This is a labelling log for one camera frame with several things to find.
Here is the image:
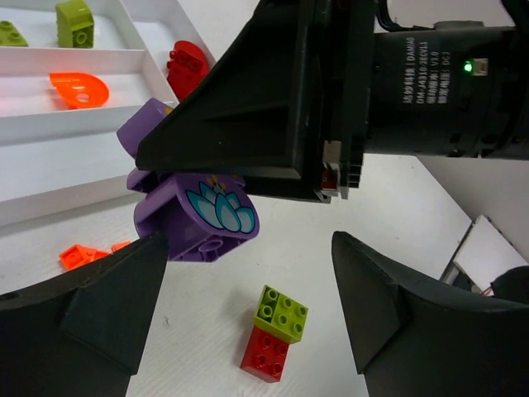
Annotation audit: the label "white compartment sorting tray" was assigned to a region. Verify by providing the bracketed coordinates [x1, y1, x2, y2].
[1, 1, 203, 225]

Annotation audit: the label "red oval flower lego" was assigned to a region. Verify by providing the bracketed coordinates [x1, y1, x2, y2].
[166, 41, 210, 102]

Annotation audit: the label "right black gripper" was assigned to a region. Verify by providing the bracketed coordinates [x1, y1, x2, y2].
[307, 1, 528, 201]

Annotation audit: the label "small lime green lego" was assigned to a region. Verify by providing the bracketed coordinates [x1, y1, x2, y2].
[0, 21, 28, 47]

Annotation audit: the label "green and red lego stack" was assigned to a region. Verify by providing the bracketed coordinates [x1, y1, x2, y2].
[240, 285, 308, 383]

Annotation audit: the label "orange curved lego piece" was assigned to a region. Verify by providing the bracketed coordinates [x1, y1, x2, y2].
[49, 72, 110, 109]

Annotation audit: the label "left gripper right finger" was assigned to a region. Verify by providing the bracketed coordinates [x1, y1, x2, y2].
[331, 232, 528, 396]

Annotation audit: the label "purple paw print lego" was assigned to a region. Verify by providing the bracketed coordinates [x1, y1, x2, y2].
[116, 97, 260, 263]

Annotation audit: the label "small orange lego pieces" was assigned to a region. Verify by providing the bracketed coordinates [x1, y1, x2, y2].
[59, 241, 131, 271]

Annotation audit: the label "lime green sloped lego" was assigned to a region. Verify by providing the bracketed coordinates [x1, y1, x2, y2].
[55, 0, 94, 49]

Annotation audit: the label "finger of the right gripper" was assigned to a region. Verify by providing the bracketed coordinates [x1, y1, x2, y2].
[136, 1, 328, 203]

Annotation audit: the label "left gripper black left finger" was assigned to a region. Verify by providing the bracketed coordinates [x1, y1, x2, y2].
[1, 233, 169, 396]

